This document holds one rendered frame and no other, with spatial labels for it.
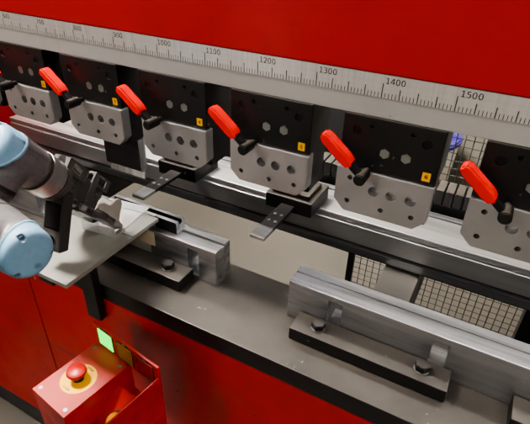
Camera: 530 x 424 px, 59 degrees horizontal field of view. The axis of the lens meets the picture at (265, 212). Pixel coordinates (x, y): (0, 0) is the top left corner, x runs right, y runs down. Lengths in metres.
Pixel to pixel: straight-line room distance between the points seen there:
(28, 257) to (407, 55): 0.57
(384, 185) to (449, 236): 0.42
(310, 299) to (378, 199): 0.29
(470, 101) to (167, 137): 0.54
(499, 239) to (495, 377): 0.28
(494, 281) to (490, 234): 0.39
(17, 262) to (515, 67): 0.68
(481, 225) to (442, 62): 0.24
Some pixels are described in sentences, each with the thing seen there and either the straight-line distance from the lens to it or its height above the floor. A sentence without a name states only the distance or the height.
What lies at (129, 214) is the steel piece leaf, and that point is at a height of 1.00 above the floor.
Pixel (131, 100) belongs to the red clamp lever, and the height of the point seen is 1.29.
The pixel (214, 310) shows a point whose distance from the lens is 1.02.
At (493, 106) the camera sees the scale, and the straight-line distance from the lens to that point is 0.68.
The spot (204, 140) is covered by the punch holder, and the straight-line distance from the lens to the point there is 0.87.
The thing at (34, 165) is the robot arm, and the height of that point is 1.24.
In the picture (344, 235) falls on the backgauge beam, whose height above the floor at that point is 0.93.
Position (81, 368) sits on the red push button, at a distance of 1.06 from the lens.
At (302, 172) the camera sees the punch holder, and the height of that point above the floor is 1.22.
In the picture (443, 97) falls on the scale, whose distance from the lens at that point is 0.69.
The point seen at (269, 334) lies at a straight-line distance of 0.97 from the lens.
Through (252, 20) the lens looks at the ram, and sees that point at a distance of 0.76.
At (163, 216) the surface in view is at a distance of 1.09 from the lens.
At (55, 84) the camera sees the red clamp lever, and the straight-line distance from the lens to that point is 1.04.
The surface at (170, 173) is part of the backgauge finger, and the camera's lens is 1.26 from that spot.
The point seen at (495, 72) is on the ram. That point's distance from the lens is 0.67.
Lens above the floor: 1.59
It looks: 32 degrees down
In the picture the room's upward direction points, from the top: 2 degrees clockwise
